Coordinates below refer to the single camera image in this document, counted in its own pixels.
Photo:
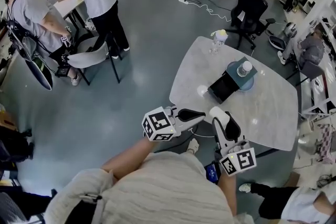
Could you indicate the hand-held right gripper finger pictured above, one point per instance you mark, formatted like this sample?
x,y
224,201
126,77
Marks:
x,y
219,115
232,128

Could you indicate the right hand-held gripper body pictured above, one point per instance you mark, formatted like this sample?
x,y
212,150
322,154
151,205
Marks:
x,y
240,161

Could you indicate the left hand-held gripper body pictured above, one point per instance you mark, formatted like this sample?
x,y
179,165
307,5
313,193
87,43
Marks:
x,y
160,123

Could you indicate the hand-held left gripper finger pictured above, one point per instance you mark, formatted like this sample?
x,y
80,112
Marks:
x,y
190,125
191,115

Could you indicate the dark teal desk drawer box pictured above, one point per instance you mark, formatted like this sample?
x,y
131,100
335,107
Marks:
x,y
236,81

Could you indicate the person's right forearm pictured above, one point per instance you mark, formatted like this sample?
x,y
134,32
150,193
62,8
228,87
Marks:
x,y
228,191

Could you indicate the person's left forearm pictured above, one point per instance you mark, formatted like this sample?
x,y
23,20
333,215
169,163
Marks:
x,y
126,158

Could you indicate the white marble desk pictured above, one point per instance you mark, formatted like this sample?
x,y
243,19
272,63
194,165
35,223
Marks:
x,y
267,105

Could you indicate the white long desk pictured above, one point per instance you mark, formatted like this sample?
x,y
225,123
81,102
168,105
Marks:
x,y
317,91

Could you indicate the person's white shoe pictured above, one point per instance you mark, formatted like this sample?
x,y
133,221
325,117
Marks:
x,y
193,145

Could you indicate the dark device with blue screen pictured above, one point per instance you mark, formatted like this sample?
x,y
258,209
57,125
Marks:
x,y
212,171

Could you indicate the grey-blue round plate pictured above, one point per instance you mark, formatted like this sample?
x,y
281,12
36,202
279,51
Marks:
x,y
248,86

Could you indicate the clear jar with white lid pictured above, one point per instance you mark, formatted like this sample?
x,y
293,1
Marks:
x,y
244,68

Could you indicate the cardboard box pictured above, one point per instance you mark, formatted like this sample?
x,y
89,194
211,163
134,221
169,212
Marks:
x,y
292,179

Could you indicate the person's cream knit sweater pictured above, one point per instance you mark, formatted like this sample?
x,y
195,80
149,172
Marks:
x,y
162,191

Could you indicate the black oval shell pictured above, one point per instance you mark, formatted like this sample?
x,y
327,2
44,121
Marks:
x,y
277,42

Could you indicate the grey plastic chair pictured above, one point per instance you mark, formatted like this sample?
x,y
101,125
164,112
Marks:
x,y
89,56

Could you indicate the black office chair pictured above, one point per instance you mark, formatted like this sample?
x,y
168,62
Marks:
x,y
249,10

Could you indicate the white round helmet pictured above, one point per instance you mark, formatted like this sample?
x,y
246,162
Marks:
x,y
291,29

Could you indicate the white power strip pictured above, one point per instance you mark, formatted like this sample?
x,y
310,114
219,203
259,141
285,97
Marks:
x,y
183,1

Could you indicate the black equipment pile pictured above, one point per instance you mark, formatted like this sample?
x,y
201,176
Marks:
x,y
14,144

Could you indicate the white work table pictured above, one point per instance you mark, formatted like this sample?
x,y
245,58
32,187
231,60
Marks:
x,y
69,5

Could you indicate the black mesh chair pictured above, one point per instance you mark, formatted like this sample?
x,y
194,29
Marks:
x,y
15,207

